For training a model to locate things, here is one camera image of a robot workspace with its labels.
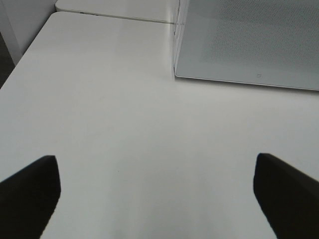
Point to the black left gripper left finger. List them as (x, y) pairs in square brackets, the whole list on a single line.
[(28, 199)]

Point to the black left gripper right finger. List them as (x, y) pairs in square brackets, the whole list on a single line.
[(288, 198)]

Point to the white microwave door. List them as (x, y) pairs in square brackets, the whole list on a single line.
[(260, 42)]

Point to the white microwave oven body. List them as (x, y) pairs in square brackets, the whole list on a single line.
[(177, 29)]

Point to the white adjacent table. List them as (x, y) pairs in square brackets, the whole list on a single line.
[(163, 11)]

